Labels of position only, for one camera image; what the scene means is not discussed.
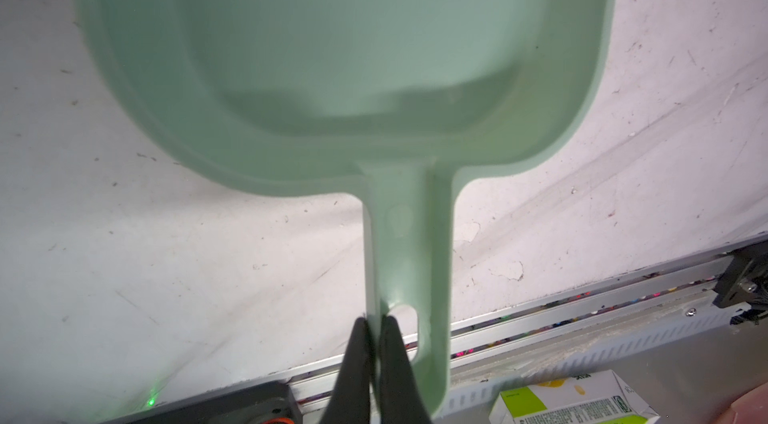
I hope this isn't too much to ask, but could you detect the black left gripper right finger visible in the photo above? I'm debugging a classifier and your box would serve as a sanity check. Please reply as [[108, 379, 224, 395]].
[[378, 315, 432, 424]]

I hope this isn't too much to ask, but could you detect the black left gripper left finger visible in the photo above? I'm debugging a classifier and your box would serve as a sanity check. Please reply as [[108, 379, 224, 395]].
[[320, 317, 374, 424]]

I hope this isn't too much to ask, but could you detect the green plastic dustpan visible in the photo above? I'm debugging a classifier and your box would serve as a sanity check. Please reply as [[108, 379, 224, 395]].
[[75, 0, 614, 417]]

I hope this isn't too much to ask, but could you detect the green white juice carton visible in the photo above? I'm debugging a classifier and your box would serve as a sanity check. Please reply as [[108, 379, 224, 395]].
[[489, 370, 660, 424]]

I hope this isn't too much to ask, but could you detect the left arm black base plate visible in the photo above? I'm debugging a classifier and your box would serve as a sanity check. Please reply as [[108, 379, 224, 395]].
[[110, 381, 303, 423]]

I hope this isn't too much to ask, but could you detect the aluminium front rail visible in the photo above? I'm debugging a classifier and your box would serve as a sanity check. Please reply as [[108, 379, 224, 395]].
[[101, 231, 768, 424]]

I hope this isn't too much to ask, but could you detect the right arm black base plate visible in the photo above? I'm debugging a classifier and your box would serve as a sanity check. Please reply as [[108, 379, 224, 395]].
[[713, 241, 767, 326]]

